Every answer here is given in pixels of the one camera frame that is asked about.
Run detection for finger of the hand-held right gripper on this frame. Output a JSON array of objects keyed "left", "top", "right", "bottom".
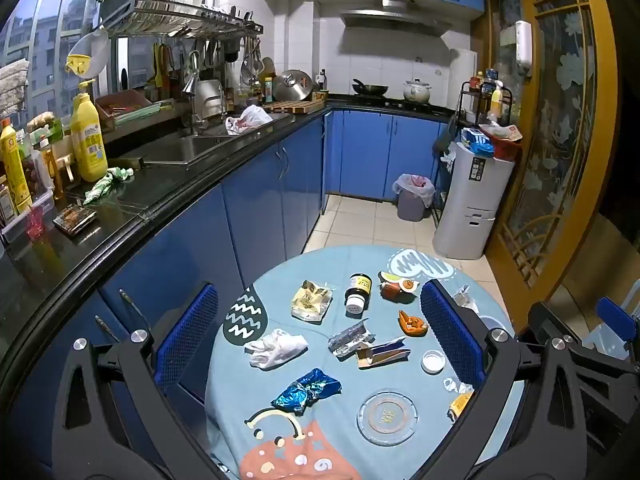
[
  {"left": 595, "top": 296, "right": 640, "bottom": 361},
  {"left": 527, "top": 301, "right": 568, "bottom": 356}
]

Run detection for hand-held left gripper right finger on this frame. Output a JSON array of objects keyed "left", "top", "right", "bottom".
[{"left": 419, "top": 280, "right": 588, "bottom": 480}]

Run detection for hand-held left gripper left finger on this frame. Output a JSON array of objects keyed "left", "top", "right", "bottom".
[{"left": 50, "top": 281, "right": 221, "bottom": 480}]

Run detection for orange peel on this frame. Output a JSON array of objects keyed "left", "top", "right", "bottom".
[{"left": 397, "top": 310, "right": 429, "bottom": 338}]

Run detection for blue white carton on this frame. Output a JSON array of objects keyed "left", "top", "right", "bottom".
[{"left": 357, "top": 336, "right": 411, "bottom": 370}]

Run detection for yellow packet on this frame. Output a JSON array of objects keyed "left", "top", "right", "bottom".
[{"left": 446, "top": 391, "right": 474, "bottom": 423}]

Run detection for orange green snack packet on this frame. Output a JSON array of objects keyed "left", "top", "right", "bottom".
[{"left": 377, "top": 270, "right": 420, "bottom": 303}]

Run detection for white tissue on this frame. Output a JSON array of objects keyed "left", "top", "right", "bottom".
[{"left": 244, "top": 329, "right": 309, "bottom": 372}]

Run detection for blue foil wrapper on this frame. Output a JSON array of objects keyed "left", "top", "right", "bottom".
[{"left": 271, "top": 367, "right": 343, "bottom": 416}]

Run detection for crumpled clear plastic wrapper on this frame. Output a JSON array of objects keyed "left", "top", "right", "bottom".
[{"left": 452, "top": 285, "right": 483, "bottom": 317}]

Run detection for brown medicine bottle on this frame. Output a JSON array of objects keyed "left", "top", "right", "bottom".
[{"left": 344, "top": 273, "right": 373, "bottom": 316}]

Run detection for round table with blue cloth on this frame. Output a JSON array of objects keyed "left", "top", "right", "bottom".
[{"left": 205, "top": 245, "right": 523, "bottom": 480}]

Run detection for yellow white crumpled wrapper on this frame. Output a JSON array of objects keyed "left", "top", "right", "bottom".
[{"left": 290, "top": 280, "right": 334, "bottom": 325}]

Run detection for tall white storage bin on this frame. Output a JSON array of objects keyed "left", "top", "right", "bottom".
[{"left": 432, "top": 141, "right": 516, "bottom": 261}]

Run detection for grey lined waste bin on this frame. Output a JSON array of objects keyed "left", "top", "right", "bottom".
[{"left": 391, "top": 173, "right": 436, "bottom": 222}]

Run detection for blue lower kitchen cabinets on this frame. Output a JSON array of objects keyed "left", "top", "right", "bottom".
[{"left": 0, "top": 109, "right": 453, "bottom": 480}]

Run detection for small dark tin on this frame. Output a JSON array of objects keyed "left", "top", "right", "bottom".
[{"left": 52, "top": 205, "right": 97, "bottom": 235}]

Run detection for green cloth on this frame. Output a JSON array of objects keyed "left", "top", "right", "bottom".
[{"left": 82, "top": 166, "right": 135, "bottom": 206}]

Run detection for red plastic basket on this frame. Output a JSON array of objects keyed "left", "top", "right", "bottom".
[{"left": 479, "top": 122, "right": 523, "bottom": 160}]

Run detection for steel kitchen sink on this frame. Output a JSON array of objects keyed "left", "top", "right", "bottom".
[{"left": 117, "top": 132, "right": 266, "bottom": 166}]

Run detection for small pink item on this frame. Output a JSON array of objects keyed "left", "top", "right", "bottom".
[{"left": 26, "top": 207, "right": 46, "bottom": 239}]

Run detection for blue box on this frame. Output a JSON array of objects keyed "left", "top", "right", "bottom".
[{"left": 460, "top": 127, "right": 496, "bottom": 157}]

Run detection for black hanging bag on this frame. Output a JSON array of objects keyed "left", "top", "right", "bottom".
[{"left": 432, "top": 115, "right": 458, "bottom": 161}]

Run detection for wooden door with frosted glass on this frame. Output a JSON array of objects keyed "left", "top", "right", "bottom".
[{"left": 482, "top": 0, "right": 626, "bottom": 301}]

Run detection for yellow detergent bottle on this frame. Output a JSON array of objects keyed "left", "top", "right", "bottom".
[{"left": 69, "top": 79, "right": 109, "bottom": 183}]

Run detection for white plastic bag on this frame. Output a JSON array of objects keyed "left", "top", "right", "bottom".
[{"left": 225, "top": 105, "right": 274, "bottom": 135}]

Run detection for steel container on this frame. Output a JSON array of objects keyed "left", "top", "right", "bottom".
[{"left": 194, "top": 80, "right": 226, "bottom": 116}]

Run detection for red plastic tray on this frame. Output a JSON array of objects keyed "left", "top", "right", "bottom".
[{"left": 95, "top": 87, "right": 176, "bottom": 121}]

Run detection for orange bottle with red cap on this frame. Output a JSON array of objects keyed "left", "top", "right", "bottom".
[{"left": 0, "top": 117, "right": 33, "bottom": 216}]

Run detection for steel faucet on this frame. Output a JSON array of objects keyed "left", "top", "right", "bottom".
[{"left": 181, "top": 51, "right": 206, "bottom": 136}]

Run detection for white cooking pot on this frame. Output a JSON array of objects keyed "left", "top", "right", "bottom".
[{"left": 403, "top": 79, "right": 433, "bottom": 102}]

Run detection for wooden cutting board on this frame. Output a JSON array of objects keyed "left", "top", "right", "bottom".
[{"left": 263, "top": 100, "right": 326, "bottom": 114}]

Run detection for black wok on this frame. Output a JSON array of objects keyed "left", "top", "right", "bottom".
[{"left": 351, "top": 78, "right": 390, "bottom": 97}]

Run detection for steel wok lid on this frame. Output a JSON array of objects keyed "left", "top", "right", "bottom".
[{"left": 272, "top": 69, "right": 316, "bottom": 103}]

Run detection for hanging kitchen utensils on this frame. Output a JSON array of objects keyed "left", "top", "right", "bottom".
[{"left": 150, "top": 35, "right": 263, "bottom": 91}]

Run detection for steel dish rack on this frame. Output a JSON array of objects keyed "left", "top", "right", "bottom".
[{"left": 97, "top": 0, "right": 265, "bottom": 41}]

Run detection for steel range hood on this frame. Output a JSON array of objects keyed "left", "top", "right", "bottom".
[{"left": 340, "top": 0, "right": 453, "bottom": 38}]

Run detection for kitchen window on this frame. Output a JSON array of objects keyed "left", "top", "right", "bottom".
[{"left": 0, "top": 0, "right": 221, "bottom": 126}]

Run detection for black wire rack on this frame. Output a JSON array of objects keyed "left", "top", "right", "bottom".
[{"left": 457, "top": 82, "right": 513, "bottom": 126}]

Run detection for white wall dispenser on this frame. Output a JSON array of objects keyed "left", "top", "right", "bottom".
[{"left": 514, "top": 20, "right": 533, "bottom": 70}]

